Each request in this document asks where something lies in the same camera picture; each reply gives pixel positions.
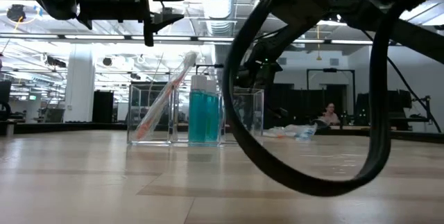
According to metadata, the silver ribbed duct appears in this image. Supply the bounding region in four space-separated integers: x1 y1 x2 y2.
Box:
199 0 250 76

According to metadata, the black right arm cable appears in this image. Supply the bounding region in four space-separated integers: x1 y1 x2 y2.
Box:
221 0 393 197

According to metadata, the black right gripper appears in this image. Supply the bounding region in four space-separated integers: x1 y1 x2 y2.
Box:
238 40 284 89

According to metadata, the black cabinet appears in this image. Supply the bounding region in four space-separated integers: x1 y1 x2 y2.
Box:
92 90 115 124

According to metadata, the long ceiling light strip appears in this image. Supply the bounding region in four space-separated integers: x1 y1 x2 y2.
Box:
0 33 444 47

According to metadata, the white building column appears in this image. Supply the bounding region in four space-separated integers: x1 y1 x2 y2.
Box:
64 43 96 123

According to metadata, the blue toothbrush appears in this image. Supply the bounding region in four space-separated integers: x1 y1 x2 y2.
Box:
284 123 318 142
262 126 296 139

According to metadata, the orange toothbrush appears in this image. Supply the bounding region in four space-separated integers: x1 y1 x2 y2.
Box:
133 51 199 142

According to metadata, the person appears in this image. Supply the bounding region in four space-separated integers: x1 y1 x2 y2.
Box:
319 102 343 126

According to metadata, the black workstation equipment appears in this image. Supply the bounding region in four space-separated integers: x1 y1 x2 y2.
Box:
354 88 434 132

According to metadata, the thin black cable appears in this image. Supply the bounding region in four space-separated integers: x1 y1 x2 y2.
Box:
386 56 443 135

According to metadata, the black ceiling cable reel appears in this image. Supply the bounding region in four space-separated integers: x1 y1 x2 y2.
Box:
6 3 27 24

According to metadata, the clear acrylic organizer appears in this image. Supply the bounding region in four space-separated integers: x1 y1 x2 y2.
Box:
126 83 265 147

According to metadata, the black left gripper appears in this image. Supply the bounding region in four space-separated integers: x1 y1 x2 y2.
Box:
76 0 185 47

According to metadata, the yellow hanging cord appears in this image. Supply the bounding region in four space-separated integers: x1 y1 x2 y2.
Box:
315 25 323 62

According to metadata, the black monitor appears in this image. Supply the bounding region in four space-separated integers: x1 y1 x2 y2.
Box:
0 80 12 105
130 80 175 107

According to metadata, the teal mouthwash bottle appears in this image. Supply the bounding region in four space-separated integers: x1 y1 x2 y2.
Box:
188 74 210 144
206 79 222 144

